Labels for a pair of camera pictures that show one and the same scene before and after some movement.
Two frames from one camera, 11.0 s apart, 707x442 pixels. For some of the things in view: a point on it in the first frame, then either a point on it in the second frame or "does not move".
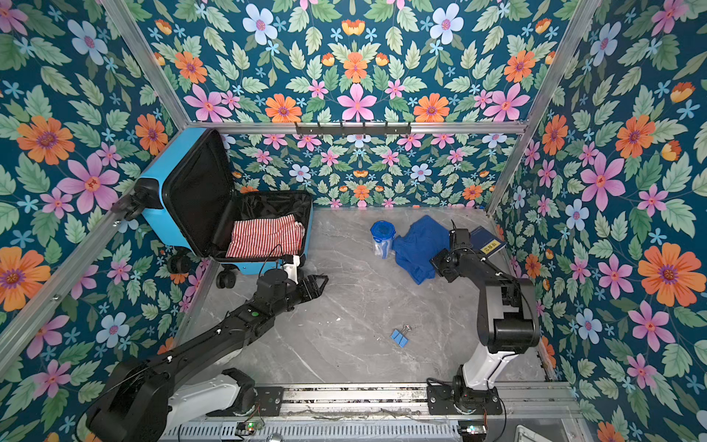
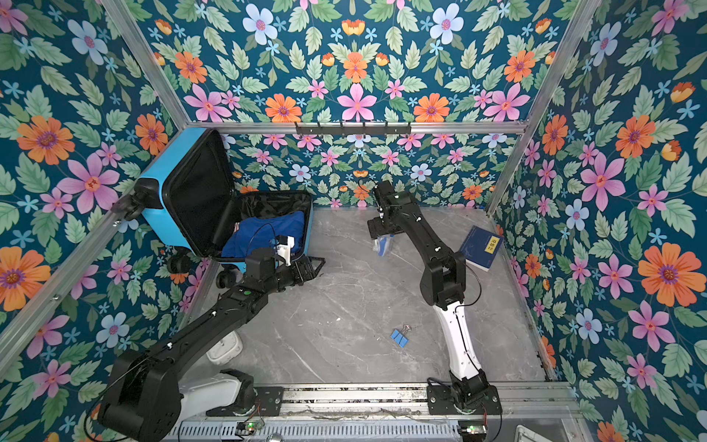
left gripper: (313, 285) → (310, 273)
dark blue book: (485, 241) does not move
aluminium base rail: (528, 401) does not move
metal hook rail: (353, 130) does not move
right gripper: (437, 261) → (376, 227)
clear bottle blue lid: (383, 233) does not move
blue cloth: (417, 247) → (260, 232)
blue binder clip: (399, 337) does not move
